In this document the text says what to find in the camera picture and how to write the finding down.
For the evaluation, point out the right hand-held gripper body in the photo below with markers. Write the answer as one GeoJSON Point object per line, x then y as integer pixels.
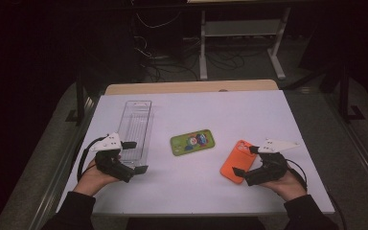
{"type": "Point", "coordinates": [268, 169]}

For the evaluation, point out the clear plastic basket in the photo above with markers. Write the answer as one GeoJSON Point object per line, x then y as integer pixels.
{"type": "Point", "coordinates": [135, 123]}

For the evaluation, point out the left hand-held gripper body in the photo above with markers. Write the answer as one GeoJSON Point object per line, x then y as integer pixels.
{"type": "Point", "coordinates": [107, 143]}

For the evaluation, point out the white desk frame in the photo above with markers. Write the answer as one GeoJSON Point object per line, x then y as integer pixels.
{"type": "Point", "coordinates": [241, 28]}

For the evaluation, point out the wooden table edge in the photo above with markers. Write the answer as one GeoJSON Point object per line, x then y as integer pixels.
{"type": "Point", "coordinates": [188, 87]}

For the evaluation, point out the orange phone case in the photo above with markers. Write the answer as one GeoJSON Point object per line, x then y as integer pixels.
{"type": "Point", "coordinates": [238, 159]}

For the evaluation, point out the black metal stand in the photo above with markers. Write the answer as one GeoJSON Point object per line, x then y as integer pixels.
{"type": "Point", "coordinates": [345, 92]}
{"type": "Point", "coordinates": [80, 99]}

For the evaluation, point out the person's right hand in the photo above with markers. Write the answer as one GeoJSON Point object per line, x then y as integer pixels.
{"type": "Point", "coordinates": [287, 187]}

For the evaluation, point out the person's left hand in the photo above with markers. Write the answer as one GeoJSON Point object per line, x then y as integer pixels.
{"type": "Point", "coordinates": [91, 180]}

